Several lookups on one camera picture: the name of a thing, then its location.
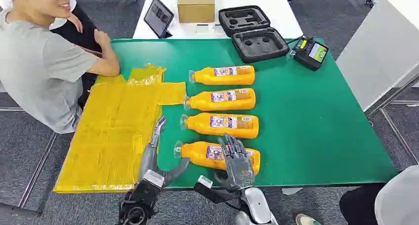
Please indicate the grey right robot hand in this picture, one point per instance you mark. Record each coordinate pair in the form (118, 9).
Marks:
(239, 169)

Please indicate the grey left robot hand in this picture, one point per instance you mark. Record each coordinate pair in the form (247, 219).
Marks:
(149, 159)

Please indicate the person's right hand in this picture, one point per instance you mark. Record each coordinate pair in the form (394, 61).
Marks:
(102, 38)

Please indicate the orange drink bottle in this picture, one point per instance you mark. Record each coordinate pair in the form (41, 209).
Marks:
(201, 125)
(194, 153)
(203, 102)
(206, 76)

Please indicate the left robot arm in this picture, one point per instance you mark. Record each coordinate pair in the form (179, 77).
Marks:
(140, 200)

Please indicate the person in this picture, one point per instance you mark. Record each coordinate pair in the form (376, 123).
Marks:
(392, 200)
(78, 36)
(39, 72)

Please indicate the yellow plastic sheet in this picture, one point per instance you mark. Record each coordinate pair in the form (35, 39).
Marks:
(108, 135)

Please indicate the black tablet on stand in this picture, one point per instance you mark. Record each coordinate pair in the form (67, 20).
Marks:
(158, 17)

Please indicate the green table mat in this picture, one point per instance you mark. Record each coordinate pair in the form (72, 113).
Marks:
(311, 125)

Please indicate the brown cardboard box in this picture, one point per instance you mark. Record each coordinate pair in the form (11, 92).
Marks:
(195, 5)

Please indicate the clear acrylic stand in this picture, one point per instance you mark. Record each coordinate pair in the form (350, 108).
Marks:
(209, 28)

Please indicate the grey metal table leg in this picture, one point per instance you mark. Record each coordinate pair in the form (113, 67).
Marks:
(37, 171)

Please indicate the open black foam case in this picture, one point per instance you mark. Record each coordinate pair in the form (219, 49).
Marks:
(258, 45)

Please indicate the black remote controller with screen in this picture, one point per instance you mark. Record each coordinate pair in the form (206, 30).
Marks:
(311, 54)

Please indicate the grey metal floor bar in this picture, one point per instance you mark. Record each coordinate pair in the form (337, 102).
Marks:
(397, 132)

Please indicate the white side table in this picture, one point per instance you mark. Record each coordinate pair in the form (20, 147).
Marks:
(376, 46)

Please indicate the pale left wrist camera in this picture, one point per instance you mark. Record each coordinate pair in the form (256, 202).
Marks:
(154, 178)

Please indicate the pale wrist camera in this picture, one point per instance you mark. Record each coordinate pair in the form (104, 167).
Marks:
(205, 181)
(154, 178)

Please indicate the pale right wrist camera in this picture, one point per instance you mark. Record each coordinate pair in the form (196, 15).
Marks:
(205, 181)

